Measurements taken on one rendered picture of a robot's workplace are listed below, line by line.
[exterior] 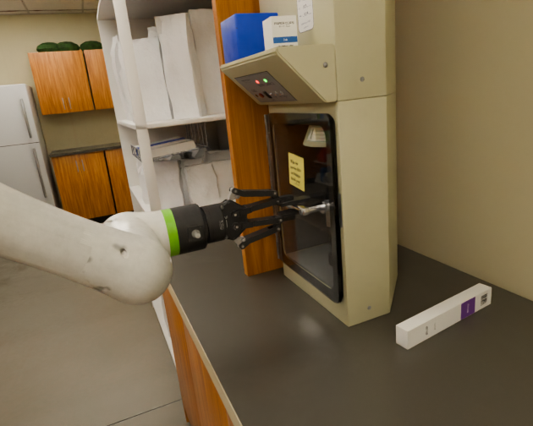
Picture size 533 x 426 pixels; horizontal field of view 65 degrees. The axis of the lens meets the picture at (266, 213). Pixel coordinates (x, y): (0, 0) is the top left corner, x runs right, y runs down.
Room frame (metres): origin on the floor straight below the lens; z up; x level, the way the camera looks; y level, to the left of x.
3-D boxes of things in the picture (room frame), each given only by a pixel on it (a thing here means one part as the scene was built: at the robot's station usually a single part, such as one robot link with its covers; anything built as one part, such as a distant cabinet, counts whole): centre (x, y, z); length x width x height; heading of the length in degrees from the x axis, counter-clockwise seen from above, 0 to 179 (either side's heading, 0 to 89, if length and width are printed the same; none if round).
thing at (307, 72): (0.91, -0.04, 1.46); 0.32 x 0.12 x 0.10; 22
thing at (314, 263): (0.93, -0.08, 1.19); 0.30 x 0.01 x 0.40; 21
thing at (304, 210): (0.85, -0.08, 1.20); 0.10 x 0.05 x 0.03; 21
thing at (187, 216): (0.77, 0.15, 1.20); 0.12 x 0.06 x 0.09; 22
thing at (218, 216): (0.80, 0.09, 1.20); 0.09 x 0.07 x 0.08; 112
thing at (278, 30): (0.85, -0.06, 1.54); 0.05 x 0.05 x 0.06; 17
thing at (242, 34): (0.99, 0.00, 1.56); 0.10 x 0.10 x 0.09; 22
